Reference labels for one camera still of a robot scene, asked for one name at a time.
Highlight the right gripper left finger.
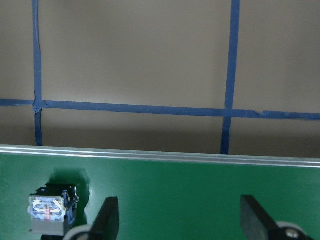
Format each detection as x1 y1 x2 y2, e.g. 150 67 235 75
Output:
91 196 119 240

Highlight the green conveyor belt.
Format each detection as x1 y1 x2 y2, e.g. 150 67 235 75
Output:
0 145 320 240

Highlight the yellow push button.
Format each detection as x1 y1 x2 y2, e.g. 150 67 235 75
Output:
28 183 79 237

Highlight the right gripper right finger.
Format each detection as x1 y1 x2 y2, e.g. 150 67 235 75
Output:
240 195 279 240

